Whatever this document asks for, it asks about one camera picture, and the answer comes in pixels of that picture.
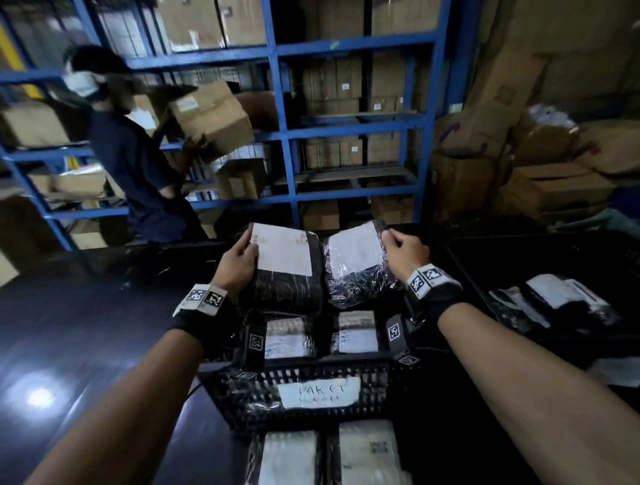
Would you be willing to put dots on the person's right hand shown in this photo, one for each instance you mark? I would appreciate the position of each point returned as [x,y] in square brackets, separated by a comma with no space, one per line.
[410,257]

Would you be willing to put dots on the person's left hand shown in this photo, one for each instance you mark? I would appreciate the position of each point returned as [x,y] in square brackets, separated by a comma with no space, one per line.
[232,272]

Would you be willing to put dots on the person's right thumb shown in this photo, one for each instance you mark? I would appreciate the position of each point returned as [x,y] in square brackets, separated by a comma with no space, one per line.
[389,249]

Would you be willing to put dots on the person's left thumb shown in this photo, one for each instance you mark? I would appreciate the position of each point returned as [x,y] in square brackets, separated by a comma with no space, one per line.
[251,257]

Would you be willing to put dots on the large black parcel white label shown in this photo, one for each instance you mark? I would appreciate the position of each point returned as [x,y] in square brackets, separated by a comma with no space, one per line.
[285,270]

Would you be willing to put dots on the crinkled black parcel white label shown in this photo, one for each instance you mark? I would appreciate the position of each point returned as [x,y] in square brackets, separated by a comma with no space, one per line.
[356,265]

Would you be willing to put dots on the person's left forearm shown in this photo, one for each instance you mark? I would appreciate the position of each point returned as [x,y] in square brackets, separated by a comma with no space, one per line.
[130,419]

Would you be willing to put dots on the person's right forearm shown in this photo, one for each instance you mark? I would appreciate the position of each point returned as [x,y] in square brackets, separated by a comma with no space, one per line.
[540,399]

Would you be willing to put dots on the black right wristband with markers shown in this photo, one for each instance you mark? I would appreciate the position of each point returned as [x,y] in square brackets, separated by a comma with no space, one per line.
[434,290]

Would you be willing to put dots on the black wristband with markers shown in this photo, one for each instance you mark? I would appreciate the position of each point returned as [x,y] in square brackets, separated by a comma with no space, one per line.
[434,290]
[205,310]

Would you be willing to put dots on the black left wristband with markers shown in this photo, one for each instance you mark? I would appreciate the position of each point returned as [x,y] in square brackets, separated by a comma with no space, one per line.
[205,310]

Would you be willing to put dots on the black wrapped parcel white label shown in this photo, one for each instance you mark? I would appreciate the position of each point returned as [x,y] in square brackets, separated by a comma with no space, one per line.
[570,295]
[356,334]
[515,307]
[287,339]

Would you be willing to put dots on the blue metal shelf rack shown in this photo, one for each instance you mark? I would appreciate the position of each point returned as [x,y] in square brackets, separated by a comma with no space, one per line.
[285,130]

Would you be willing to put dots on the black plastic bin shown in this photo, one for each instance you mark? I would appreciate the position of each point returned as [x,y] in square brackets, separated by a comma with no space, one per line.
[525,255]

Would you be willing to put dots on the black plastic mesh basket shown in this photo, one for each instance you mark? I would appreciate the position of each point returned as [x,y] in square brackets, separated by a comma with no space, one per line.
[250,394]

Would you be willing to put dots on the brown carton with white sticker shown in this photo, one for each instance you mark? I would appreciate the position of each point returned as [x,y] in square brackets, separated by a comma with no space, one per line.
[212,117]

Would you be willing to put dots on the white handwritten paper label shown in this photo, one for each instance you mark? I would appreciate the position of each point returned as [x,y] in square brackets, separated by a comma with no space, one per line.
[320,392]

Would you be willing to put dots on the pile of large cardboard boxes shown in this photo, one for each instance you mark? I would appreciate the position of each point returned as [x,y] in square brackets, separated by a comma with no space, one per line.
[550,190]

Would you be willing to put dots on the rows of stored cardboard boxes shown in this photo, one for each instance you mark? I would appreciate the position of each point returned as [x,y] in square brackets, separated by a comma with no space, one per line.
[332,85]

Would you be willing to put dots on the white bubble wrapped parcel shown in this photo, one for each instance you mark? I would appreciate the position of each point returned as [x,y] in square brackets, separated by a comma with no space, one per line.
[367,454]
[290,459]

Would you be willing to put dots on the clear plastic wrap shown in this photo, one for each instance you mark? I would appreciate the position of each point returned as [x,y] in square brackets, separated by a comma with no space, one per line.
[552,116]

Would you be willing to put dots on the blue plastic bag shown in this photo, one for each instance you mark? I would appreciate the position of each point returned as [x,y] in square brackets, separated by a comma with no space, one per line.
[625,202]

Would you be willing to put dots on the white face mask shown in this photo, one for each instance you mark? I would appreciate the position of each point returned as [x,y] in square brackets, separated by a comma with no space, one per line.
[80,82]

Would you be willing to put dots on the white plastic parcel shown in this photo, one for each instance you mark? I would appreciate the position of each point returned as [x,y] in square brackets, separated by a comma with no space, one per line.
[617,372]

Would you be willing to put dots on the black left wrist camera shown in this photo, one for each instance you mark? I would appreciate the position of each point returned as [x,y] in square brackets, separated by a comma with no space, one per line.
[255,344]

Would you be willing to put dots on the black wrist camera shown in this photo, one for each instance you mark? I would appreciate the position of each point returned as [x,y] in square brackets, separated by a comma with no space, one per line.
[255,344]
[398,337]

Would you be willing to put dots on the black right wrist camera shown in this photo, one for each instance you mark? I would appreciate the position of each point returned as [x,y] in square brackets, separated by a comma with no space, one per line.
[398,337]

